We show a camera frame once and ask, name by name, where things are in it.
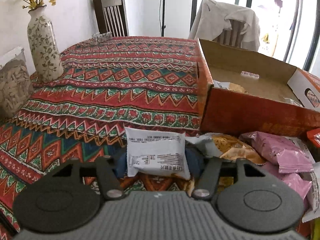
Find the dark wooden chair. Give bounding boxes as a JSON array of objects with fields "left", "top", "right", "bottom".
[{"left": 93, "top": 0, "right": 129, "bottom": 37}]

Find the small patterned tissue pouch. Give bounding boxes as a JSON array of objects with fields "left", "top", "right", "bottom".
[{"left": 92, "top": 31, "right": 113, "bottom": 43}]

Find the snack packet inside box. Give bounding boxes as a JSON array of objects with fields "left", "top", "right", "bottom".
[{"left": 213, "top": 80, "right": 247, "bottom": 94}]

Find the patterned red tablecloth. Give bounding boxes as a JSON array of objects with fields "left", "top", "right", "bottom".
[{"left": 1, "top": 37, "right": 200, "bottom": 230}]

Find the pink snack packet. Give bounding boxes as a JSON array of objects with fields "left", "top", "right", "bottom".
[
  {"left": 262, "top": 162, "right": 313, "bottom": 201},
  {"left": 240, "top": 132, "right": 313, "bottom": 174}
]

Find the orange white snack packet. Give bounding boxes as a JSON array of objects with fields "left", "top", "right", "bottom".
[{"left": 185, "top": 133, "right": 266, "bottom": 165}]

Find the chair with beige jacket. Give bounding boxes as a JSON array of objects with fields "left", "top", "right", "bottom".
[{"left": 213, "top": 20, "right": 245, "bottom": 48}]

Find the floral ceramic vase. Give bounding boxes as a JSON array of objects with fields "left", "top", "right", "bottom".
[{"left": 27, "top": 6, "right": 64, "bottom": 83}]

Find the black framed glass door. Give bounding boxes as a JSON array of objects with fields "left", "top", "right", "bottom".
[{"left": 191, "top": 0, "right": 319, "bottom": 73}]

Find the orange cardboard box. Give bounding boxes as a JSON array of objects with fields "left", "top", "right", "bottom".
[{"left": 197, "top": 39, "right": 319, "bottom": 137}]

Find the beige jacket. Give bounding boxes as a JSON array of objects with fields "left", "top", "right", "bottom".
[{"left": 188, "top": 0, "right": 260, "bottom": 51}]

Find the black light stand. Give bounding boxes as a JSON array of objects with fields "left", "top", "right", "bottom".
[{"left": 159, "top": 0, "right": 166, "bottom": 37}]

